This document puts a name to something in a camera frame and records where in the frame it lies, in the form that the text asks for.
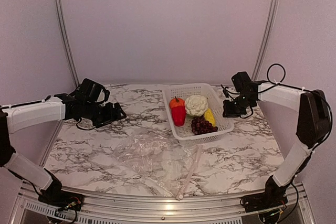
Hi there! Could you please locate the red bell pepper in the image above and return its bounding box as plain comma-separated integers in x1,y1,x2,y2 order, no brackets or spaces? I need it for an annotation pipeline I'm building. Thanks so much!
171,106,186,126

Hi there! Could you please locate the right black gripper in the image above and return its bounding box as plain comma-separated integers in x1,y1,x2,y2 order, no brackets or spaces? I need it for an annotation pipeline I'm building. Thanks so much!
224,93,256,117

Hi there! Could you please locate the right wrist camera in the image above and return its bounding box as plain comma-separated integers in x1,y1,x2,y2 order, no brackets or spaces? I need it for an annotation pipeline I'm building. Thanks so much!
220,84,239,101

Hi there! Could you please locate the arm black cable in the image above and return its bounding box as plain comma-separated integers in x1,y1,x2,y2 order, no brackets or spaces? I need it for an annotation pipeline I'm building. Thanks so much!
39,95,98,131
220,63,332,146

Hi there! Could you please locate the purple grape bunch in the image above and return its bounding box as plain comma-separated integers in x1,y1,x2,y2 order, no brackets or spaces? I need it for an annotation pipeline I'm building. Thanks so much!
191,116,218,135

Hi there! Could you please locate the front aluminium rail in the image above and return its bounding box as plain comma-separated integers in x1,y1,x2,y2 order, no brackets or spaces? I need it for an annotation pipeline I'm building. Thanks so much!
7,187,317,224

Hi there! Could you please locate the white cauliflower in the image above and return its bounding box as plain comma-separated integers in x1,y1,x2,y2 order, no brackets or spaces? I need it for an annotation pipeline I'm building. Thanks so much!
185,95,208,116

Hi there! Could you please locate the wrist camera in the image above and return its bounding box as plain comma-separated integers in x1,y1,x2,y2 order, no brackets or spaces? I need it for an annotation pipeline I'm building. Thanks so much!
88,83,110,105
220,84,239,101

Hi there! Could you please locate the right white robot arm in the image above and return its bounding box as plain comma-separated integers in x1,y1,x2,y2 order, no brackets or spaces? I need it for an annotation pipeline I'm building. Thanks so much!
223,72,333,212

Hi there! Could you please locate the left aluminium frame post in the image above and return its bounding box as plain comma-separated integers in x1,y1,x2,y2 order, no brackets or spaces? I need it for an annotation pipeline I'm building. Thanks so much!
54,0,79,86

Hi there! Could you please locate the orange pumpkin toy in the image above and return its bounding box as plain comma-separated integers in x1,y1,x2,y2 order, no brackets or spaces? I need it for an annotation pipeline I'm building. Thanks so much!
169,97,185,109

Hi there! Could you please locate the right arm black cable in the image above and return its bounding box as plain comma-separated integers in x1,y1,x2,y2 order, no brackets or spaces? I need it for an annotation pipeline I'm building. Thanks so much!
220,63,332,146

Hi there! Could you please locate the aluminium frame post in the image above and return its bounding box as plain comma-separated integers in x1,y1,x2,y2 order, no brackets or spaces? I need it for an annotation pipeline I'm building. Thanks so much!
252,0,280,80
54,0,79,86

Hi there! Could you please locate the clear zip top bag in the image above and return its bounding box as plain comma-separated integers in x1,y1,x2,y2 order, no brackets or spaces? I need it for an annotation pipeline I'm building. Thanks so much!
113,132,203,200

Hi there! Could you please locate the right aluminium frame post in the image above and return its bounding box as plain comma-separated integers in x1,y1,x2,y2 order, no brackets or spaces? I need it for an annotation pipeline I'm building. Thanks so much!
252,0,280,80

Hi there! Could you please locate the white plastic basket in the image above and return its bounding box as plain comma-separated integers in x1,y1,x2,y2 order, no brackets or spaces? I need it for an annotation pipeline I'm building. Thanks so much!
162,83,234,146

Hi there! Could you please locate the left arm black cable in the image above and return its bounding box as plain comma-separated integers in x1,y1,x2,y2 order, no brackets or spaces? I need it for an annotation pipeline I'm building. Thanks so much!
39,95,98,131

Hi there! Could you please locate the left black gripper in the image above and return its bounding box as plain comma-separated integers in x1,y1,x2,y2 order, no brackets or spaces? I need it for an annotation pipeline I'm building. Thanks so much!
83,101,127,129

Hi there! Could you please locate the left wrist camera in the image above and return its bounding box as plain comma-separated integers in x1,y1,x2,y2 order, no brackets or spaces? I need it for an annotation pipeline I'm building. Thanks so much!
88,83,110,105

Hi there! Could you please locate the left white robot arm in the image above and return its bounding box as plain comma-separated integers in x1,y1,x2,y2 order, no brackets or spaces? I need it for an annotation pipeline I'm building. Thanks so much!
1,78,127,212

